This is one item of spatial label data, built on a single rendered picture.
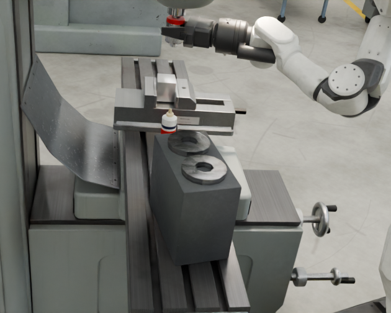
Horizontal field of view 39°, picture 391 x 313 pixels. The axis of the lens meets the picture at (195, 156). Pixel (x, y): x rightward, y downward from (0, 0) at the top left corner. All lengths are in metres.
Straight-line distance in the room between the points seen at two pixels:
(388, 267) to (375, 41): 0.50
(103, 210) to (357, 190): 1.99
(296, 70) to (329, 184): 1.97
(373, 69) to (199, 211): 0.50
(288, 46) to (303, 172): 2.00
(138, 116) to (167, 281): 0.60
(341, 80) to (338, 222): 1.78
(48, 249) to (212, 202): 0.68
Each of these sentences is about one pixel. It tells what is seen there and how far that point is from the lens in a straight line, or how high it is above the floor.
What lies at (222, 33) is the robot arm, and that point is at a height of 1.26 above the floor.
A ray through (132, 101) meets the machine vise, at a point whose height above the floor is 0.99.
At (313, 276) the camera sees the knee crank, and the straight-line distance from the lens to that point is 1.84.
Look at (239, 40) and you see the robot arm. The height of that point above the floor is 1.25.
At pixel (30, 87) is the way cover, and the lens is 1.49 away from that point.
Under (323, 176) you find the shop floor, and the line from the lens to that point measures 3.32.
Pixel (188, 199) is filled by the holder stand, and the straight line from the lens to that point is 1.05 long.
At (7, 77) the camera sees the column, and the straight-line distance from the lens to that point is 1.34.
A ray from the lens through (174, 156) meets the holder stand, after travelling 1.14.
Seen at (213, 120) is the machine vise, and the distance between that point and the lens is 1.61.
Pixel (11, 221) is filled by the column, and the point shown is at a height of 0.77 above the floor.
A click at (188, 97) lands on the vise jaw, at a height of 1.04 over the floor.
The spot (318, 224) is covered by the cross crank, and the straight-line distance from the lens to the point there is 1.89.
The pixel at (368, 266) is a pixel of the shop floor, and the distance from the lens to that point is 2.78.
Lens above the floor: 1.72
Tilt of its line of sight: 32 degrees down
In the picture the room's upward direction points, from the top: 7 degrees clockwise
